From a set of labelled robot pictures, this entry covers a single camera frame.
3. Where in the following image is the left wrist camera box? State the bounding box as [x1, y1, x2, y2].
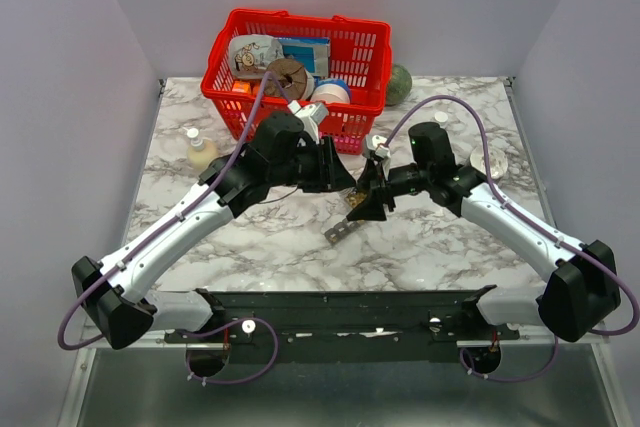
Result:
[287, 100, 329, 143]

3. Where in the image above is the brown twine roll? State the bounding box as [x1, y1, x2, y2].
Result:
[264, 58, 315, 100]

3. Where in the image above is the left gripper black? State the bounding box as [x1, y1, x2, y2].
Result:
[269, 137, 358, 195]

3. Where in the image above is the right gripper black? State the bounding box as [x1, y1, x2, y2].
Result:
[345, 157, 432, 223]

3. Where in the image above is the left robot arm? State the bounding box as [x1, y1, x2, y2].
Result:
[72, 111, 355, 350]

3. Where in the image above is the white cap pill bottle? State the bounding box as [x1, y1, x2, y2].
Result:
[434, 111, 449, 125]

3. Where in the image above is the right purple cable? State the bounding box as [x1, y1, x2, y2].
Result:
[384, 95, 640, 336]

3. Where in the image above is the blue white carton box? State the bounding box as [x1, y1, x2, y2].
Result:
[277, 37, 331, 78]

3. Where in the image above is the orange small package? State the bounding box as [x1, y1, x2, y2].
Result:
[231, 79, 260, 96]

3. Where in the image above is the purple cable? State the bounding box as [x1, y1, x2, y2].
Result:
[57, 70, 301, 351]
[384, 95, 640, 336]

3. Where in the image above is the green watermelon ball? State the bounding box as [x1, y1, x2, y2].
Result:
[385, 64, 413, 106]

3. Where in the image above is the grey cup with white contents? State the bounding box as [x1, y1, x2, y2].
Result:
[468, 146, 508, 182]

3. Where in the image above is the red plastic shopping basket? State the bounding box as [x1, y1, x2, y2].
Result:
[201, 9, 392, 154]

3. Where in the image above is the white blue round tub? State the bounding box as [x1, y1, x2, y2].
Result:
[310, 78, 352, 104]

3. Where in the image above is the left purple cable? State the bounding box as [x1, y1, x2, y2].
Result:
[57, 70, 301, 351]

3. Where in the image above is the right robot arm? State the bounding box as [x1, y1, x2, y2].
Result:
[347, 122, 620, 342]

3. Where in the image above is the white printed snack pouch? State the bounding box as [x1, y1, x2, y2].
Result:
[228, 34, 284, 79]

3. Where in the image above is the clear jar of yellow pills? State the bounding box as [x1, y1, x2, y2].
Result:
[344, 189, 367, 208]

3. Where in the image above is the cream pump lotion bottle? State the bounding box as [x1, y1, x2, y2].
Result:
[186, 127, 219, 173]

